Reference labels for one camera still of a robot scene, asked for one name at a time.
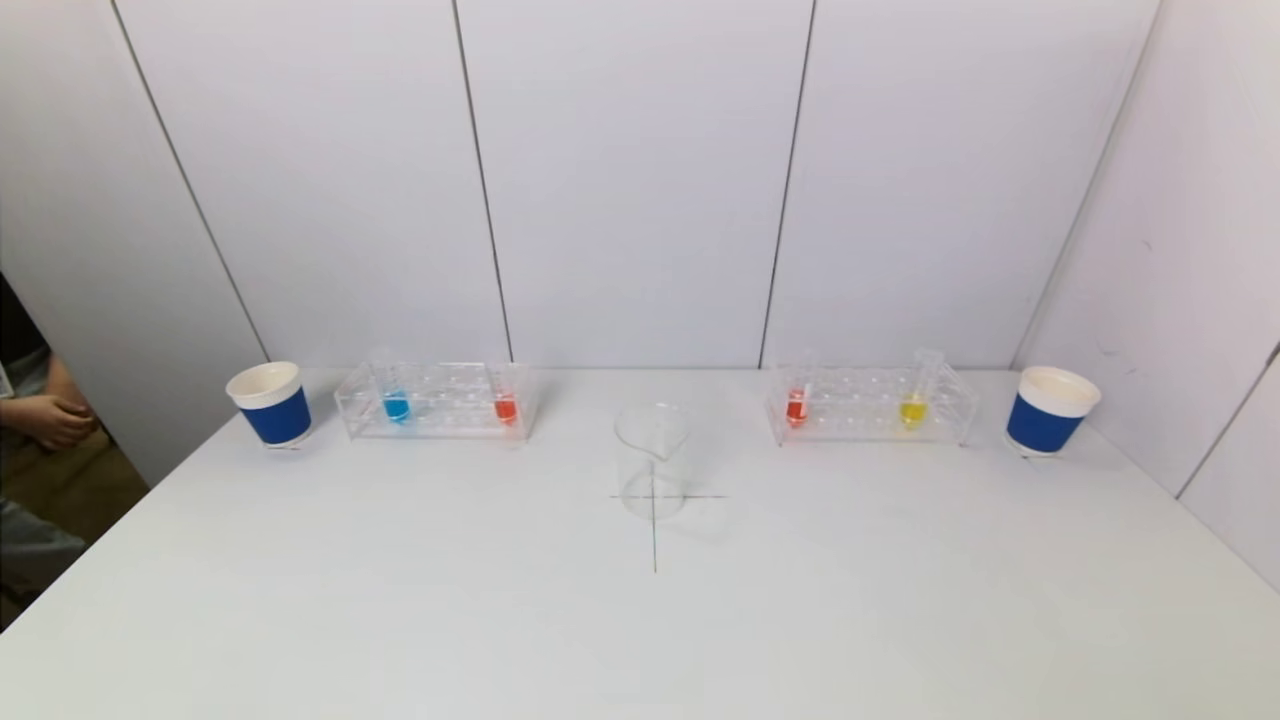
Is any test tube with red pigment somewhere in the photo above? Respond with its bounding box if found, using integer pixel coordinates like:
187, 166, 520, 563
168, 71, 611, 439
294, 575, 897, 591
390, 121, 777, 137
785, 355, 816, 428
488, 360, 521, 426

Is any bystander bare forearm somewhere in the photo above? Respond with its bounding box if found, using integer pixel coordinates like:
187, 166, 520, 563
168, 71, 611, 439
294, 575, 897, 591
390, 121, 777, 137
45, 352, 93, 411

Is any test tube with blue pigment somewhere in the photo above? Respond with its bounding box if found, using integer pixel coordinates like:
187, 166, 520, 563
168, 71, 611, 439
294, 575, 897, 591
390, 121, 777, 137
372, 350, 413, 424

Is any clear glass beaker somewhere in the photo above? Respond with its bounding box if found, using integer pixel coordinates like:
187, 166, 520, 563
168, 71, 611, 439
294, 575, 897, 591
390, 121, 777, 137
613, 402, 691, 521

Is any blue and white paper cup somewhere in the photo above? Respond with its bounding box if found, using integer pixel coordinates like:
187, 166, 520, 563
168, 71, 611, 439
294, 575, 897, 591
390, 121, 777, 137
1005, 366, 1102, 457
225, 361, 313, 449

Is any bystander bare hand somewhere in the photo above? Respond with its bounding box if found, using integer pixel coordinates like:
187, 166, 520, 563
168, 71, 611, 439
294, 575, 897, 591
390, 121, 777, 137
0, 394, 98, 451

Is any clear acrylic test tube rack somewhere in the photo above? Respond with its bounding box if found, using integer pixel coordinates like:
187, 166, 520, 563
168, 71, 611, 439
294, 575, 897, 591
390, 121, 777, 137
765, 362, 979, 447
334, 361, 538, 444

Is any test tube with yellow pigment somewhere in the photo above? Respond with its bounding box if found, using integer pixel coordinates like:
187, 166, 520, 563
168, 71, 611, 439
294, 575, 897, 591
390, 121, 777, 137
898, 348, 946, 431

